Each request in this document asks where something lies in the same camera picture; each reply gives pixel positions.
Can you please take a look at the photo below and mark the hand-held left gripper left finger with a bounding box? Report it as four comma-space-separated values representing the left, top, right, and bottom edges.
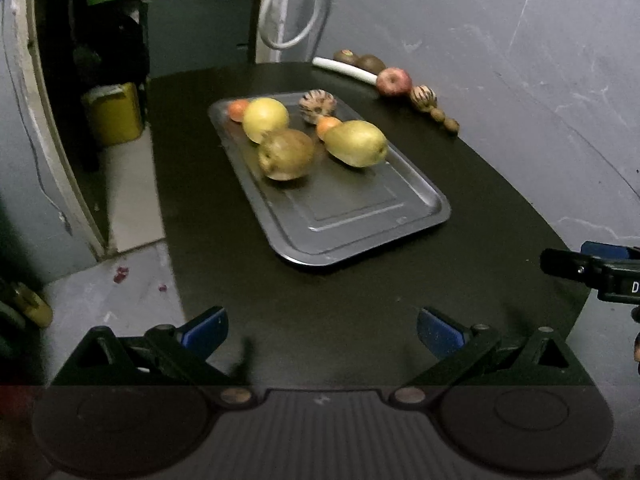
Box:
47, 305, 256, 408

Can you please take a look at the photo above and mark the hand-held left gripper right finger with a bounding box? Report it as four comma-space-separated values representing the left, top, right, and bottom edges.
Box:
389, 306, 599, 407

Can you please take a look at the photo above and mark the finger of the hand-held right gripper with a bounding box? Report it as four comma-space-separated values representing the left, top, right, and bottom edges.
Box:
580, 241, 640, 262
539, 248, 605, 284

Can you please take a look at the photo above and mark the rectangular metal tray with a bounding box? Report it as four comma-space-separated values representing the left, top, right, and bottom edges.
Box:
207, 91, 452, 267

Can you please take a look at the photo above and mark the brown pear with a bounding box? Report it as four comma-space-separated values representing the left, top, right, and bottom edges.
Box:
257, 128, 316, 181

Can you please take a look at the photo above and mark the yellow-green pear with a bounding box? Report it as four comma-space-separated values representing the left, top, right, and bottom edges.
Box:
324, 120, 390, 168

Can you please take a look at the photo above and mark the yellow citrus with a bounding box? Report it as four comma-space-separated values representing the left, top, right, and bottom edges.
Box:
242, 97, 291, 144

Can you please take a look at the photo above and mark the large striped pepino melon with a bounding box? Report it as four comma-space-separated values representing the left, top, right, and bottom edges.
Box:
298, 89, 338, 125

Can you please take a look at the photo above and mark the yellow bottle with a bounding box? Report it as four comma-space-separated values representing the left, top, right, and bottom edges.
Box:
11, 282, 54, 327

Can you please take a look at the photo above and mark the small striped pepino melon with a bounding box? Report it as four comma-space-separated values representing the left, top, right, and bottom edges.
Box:
410, 84, 439, 110

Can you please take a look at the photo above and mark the yellow jerrycan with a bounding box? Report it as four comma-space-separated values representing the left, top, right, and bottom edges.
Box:
81, 82, 144, 147

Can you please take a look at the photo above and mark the red apple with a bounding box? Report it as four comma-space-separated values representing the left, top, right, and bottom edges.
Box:
376, 67, 413, 97

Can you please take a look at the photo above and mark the white plastic tube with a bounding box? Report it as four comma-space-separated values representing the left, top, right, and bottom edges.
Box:
312, 57, 378, 84

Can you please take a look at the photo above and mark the grey cabinet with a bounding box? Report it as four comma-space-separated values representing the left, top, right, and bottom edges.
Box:
144, 0, 257, 79

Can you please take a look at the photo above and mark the white door frame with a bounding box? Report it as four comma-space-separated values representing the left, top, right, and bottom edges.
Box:
22, 0, 110, 262

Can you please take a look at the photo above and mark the white flexible hose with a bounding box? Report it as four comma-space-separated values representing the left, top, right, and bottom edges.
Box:
258, 0, 332, 51

